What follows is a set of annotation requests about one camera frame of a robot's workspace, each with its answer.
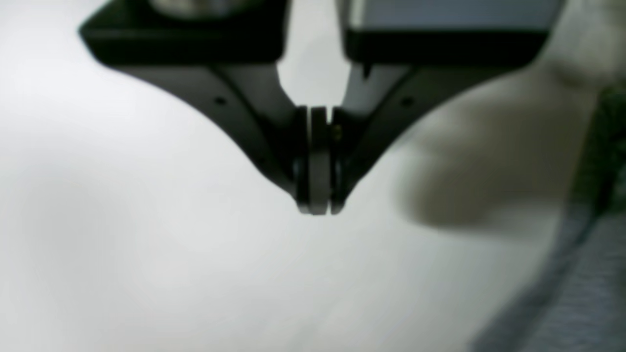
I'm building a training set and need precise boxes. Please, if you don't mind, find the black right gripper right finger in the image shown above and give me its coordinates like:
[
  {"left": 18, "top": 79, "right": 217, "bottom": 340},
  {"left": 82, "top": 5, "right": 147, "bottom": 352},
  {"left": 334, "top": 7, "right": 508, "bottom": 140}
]
[{"left": 331, "top": 0, "right": 564, "bottom": 214}]

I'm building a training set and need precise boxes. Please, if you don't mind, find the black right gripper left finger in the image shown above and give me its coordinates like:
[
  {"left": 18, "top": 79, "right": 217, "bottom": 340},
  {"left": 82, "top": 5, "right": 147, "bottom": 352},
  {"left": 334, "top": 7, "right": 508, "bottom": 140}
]
[{"left": 79, "top": 0, "right": 329, "bottom": 216}]

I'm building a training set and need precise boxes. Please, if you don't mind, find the grey T-shirt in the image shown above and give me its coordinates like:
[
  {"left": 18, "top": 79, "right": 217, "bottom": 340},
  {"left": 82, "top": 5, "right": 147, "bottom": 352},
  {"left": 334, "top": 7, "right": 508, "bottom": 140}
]
[{"left": 469, "top": 83, "right": 626, "bottom": 352}]

